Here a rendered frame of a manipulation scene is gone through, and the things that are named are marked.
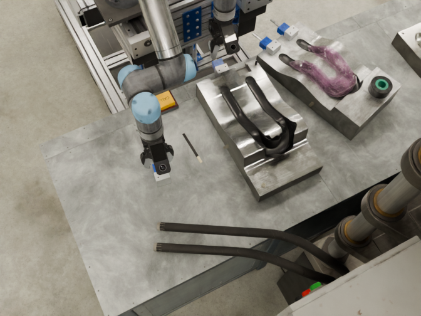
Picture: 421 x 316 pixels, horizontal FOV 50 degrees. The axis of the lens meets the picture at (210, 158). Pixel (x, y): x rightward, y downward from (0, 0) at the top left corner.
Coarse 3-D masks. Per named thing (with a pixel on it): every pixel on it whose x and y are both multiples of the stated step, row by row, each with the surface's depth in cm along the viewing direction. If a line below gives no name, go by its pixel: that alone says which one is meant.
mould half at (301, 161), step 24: (264, 72) 173; (216, 96) 168; (240, 96) 169; (216, 120) 166; (264, 120) 161; (240, 144) 154; (240, 168) 163; (264, 168) 159; (288, 168) 159; (312, 168) 159; (264, 192) 155
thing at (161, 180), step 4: (152, 164) 161; (156, 172) 158; (156, 176) 158; (160, 176) 158; (164, 176) 158; (168, 176) 158; (156, 180) 157; (160, 180) 157; (164, 180) 158; (168, 180) 159; (160, 184) 160; (164, 184) 161
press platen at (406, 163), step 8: (416, 144) 87; (408, 152) 87; (416, 152) 86; (408, 160) 86; (416, 160) 85; (408, 168) 86; (416, 168) 85; (408, 176) 87; (416, 176) 85; (416, 184) 87
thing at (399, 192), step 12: (396, 180) 97; (384, 192) 103; (396, 192) 98; (408, 192) 95; (420, 192) 94; (384, 204) 104; (396, 204) 101; (360, 216) 119; (348, 228) 128; (360, 228) 121; (372, 228) 117; (324, 240) 155; (360, 240) 128; (336, 252) 144; (324, 264) 152
